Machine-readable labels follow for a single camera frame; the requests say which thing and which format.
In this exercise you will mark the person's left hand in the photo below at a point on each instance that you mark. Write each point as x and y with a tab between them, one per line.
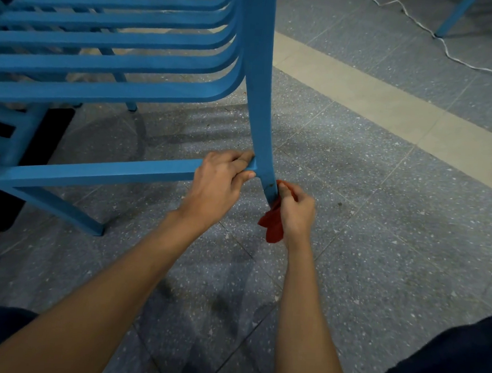
212	186

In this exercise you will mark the person's right hand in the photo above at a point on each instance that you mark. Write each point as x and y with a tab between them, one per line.
298	216

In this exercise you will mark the person's right thumb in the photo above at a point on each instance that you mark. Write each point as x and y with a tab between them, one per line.
283	195

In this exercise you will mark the person's left thumb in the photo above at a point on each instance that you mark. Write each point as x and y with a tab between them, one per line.
243	178

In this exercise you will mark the red cloth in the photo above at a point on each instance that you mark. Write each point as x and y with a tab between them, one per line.
273	225

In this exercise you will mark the blue slatted metal chair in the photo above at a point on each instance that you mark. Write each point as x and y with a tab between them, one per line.
257	68

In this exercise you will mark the person's left forearm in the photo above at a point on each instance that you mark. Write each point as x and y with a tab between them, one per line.
97	304

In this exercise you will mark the person's right forearm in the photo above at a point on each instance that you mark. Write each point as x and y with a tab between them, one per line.
308	321

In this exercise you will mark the person's right leg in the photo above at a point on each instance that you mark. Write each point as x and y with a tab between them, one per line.
447	363

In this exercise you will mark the blue furniture leg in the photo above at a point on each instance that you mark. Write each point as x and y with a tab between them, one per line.
454	18

